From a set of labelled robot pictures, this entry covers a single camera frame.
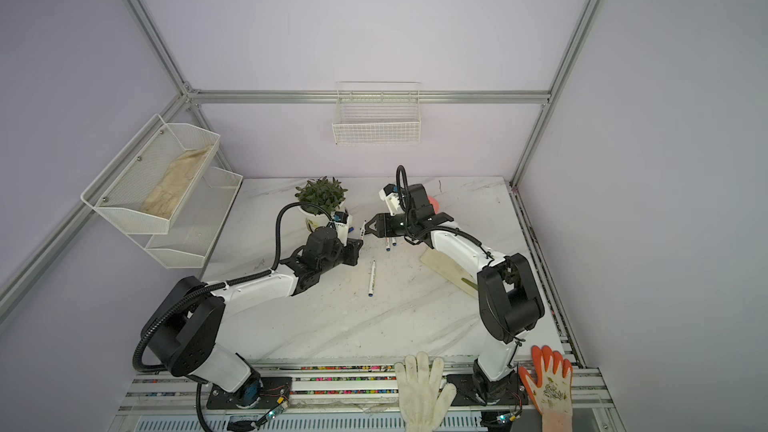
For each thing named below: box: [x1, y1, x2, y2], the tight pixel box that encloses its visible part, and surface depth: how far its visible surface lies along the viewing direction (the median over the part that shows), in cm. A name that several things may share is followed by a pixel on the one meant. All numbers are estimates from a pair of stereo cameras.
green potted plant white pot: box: [294, 176, 348, 232], surface depth 95 cm
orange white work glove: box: [518, 345, 573, 432], surface depth 75 cm
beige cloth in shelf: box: [140, 145, 213, 219], surface depth 81 cm
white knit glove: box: [395, 351, 457, 432], surface depth 75 cm
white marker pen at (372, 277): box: [368, 259, 376, 298], surface depth 95 cm
